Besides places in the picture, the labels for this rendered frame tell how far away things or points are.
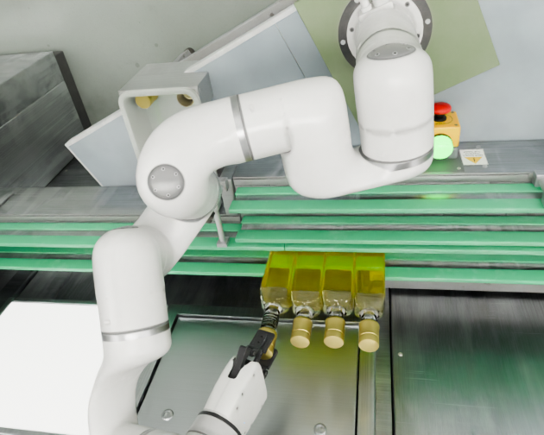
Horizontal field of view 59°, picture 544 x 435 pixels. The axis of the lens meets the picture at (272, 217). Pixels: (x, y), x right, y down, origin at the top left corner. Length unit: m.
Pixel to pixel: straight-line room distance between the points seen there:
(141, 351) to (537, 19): 0.84
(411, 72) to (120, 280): 0.42
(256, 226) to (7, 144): 1.00
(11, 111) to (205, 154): 1.27
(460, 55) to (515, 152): 0.24
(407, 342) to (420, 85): 0.60
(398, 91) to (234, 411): 0.49
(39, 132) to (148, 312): 1.34
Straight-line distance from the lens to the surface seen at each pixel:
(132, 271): 0.60
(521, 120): 1.08
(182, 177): 0.56
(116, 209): 1.18
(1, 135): 1.74
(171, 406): 0.98
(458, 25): 0.91
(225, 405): 0.74
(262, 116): 0.58
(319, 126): 0.58
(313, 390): 0.94
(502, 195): 0.95
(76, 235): 1.19
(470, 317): 1.12
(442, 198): 0.93
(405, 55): 0.60
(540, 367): 1.07
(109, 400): 0.71
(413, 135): 0.62
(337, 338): 0.83
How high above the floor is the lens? 1.68
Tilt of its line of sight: 51 degrees down
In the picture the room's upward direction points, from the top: 164 degrees counter-clockwise
